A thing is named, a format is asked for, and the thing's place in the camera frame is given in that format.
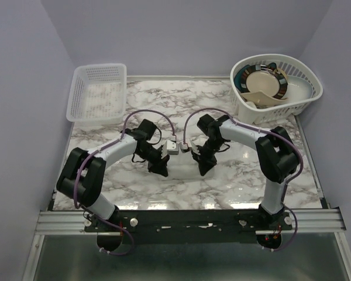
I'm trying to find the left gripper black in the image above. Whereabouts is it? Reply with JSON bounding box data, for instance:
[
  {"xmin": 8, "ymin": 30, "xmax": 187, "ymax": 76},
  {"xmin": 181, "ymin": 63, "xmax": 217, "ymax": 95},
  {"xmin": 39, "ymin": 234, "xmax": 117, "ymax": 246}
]
[{"xmin": 136, "ymin": 145, "xmax": 170, "ymax": 177}]

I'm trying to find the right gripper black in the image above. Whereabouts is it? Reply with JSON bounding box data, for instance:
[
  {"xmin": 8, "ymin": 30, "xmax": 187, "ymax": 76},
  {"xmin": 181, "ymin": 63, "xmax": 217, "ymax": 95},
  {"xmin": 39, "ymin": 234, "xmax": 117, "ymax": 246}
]
[{"xmin": 191, "ymin": 138, "xmax": 226, "ymax": 174}]

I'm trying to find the white printed t shirt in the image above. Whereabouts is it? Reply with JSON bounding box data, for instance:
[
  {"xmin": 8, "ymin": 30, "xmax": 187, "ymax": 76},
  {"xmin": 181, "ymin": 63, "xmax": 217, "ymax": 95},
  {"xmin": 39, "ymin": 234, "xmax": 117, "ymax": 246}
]
[{"xmin": 160, "ymin": 152, "xmax": 215, "ymax": 180}]

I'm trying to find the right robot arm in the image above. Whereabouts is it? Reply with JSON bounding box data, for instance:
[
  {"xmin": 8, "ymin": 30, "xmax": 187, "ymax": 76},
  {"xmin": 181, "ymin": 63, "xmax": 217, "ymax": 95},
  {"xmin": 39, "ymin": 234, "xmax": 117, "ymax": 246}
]
[{"xmin": 191, "ymin": 114, "xmax": 302, "ymax": 229}]

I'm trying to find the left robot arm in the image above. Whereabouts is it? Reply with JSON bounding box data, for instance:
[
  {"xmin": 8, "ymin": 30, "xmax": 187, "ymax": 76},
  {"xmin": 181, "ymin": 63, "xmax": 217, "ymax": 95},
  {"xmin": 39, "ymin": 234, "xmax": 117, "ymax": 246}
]
[{"xmin": 56, "ymin": 119, "xmax": 170, "ymax": 231}]

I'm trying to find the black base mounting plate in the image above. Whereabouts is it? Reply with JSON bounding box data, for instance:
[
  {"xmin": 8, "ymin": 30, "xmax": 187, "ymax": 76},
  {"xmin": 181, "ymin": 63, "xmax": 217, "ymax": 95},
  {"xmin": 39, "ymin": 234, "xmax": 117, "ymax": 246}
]
[{"xmin": 84, "ymin": 204, "xmax": 293, "ymax": 255}]

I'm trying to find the beige plastic dish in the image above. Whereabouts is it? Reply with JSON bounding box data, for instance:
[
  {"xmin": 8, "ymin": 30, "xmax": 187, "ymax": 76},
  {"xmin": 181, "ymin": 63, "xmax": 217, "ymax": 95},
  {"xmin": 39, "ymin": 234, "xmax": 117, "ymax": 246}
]
[{"xmin": 240, "ymin": 91, "xmax": 289, "ymax": 107}]

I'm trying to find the white rectangular perforated basket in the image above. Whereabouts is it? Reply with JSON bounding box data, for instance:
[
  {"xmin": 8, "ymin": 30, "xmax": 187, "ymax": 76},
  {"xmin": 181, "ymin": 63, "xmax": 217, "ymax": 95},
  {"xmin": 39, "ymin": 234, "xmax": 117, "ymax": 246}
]
[{"xmin": 66, "ymin": 63, "xmax": 127, "ymax": 126}]

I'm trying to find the striped rim plate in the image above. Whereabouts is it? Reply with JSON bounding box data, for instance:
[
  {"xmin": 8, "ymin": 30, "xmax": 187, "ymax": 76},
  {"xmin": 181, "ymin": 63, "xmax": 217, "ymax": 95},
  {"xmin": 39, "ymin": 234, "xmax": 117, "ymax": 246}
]
[{"xmin": 233, "ymin": 63, "xmax": 288, "ymax": 99}]

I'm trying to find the white oval dish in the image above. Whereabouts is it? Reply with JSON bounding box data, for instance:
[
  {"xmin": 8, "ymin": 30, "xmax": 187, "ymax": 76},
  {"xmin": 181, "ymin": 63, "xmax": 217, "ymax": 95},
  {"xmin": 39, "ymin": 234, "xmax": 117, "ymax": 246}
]
[{"xmin": 284, "ymin": 76, "xmax": 312, "ymax": 103}]

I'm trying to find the white round dish basket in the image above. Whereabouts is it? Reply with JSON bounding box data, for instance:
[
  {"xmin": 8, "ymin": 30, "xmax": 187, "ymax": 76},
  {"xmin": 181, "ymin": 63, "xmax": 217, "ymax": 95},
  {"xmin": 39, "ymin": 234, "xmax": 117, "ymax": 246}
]
[{"xmin": 230, "ymin": 54, "xmax": 324, "ymax": 124}]

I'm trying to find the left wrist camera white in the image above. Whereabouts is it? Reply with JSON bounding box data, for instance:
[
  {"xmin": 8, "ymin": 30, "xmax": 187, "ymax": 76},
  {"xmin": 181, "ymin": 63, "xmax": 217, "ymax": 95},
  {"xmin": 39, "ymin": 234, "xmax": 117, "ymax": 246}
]
[{"xmin": 161, "ymin": 140, "xmax": 180, "ymax": 157}]

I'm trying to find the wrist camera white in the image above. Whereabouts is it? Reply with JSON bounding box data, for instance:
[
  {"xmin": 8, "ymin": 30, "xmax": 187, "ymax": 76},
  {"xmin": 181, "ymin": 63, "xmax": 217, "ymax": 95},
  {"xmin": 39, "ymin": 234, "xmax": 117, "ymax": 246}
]
[
  {"xmin": 161, "ymin": 140, "xmax": 180, "ymax": 157},
  {"xmin": 179, "ymin": 142, "xmax": 199, "ymax": 154}
]

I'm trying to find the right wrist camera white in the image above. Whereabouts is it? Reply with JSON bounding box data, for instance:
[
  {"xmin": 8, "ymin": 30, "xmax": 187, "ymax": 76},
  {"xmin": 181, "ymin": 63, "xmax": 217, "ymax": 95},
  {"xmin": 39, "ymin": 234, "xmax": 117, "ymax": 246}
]
[{"xmin": 179, "ymin": 142, "xmax": 199, "ymax": 154}]

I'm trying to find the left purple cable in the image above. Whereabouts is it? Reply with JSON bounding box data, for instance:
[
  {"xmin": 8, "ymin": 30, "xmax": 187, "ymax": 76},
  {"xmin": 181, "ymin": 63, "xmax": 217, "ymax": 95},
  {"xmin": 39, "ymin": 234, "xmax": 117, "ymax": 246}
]
[{"xmin": 74, "ymin": 108, "xmax": 178, "ymax": 257}]

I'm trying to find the aluminium rail frame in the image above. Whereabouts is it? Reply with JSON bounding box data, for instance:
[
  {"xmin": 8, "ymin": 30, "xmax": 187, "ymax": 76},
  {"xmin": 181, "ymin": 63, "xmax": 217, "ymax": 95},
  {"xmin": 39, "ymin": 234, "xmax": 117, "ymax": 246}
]
[{"xmin": 20, "ymin": 163, "xmax": 351, "ymax": 281}]

